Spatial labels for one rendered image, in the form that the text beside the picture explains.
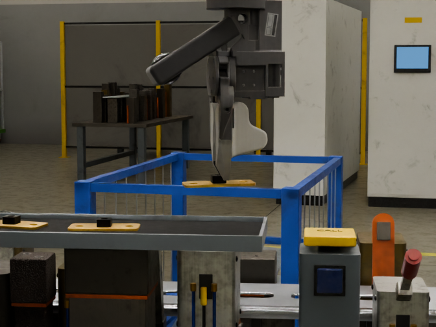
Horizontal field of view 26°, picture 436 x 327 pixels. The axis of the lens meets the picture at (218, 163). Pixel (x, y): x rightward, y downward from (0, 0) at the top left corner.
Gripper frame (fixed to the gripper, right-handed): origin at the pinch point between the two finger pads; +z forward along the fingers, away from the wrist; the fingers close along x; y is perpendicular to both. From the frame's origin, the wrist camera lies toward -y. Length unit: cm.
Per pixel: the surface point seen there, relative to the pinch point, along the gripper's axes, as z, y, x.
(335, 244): 8.2, 12.5, -6.8
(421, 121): 40, 314, 738
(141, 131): 61, 68, 958
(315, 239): 7.7, 10.3, -6.2
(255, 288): 23.3, 11.8, 35.5
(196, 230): 7.3, -2.6, -0.4
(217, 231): 7.3, -0.3, -1.2
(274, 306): 23.0, 12.0, 22.4
